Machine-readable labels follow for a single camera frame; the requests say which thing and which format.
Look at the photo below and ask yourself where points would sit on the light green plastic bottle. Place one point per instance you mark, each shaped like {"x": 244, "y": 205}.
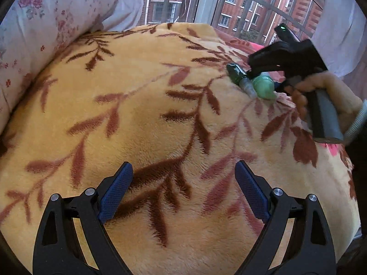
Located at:
{"x": 263, "y": 87}

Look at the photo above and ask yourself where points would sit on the person's right hand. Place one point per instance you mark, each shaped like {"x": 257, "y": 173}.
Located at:
{"x": 332, "y": 91}

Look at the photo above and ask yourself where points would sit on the person's right forearm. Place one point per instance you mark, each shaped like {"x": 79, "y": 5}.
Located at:
{"x": 357, "y": 123}

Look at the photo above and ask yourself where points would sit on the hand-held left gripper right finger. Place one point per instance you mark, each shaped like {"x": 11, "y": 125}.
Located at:
{"x": 252, "y": 192}

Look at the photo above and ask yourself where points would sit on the red brick building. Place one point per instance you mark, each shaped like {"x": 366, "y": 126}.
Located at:
{"x": 169, "y": 3}

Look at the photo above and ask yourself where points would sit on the dark green small bottle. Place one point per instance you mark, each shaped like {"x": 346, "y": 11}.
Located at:
{"x": 239, "y": 76}

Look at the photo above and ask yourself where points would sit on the floral pillow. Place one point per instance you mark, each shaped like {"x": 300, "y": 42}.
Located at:
{"x": 43, "y": 28}

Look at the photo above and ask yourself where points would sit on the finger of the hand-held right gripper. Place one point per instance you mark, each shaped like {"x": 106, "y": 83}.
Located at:
{"x": 278, "y": 86}

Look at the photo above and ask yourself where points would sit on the window frame with railing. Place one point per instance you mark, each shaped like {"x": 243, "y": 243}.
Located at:
{"x": 208, "y": 0}

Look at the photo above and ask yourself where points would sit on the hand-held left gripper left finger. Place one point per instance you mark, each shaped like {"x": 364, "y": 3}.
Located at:
{"x": 114, "y": 194}

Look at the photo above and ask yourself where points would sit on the yellow plush blanket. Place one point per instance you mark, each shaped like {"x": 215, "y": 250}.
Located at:
{"x": 143, "y": 120}

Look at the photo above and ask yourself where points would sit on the white sheer curtain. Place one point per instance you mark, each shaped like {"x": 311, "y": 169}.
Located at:
{"x": 126, "y": 3}
{"x": 344, "y": 34}

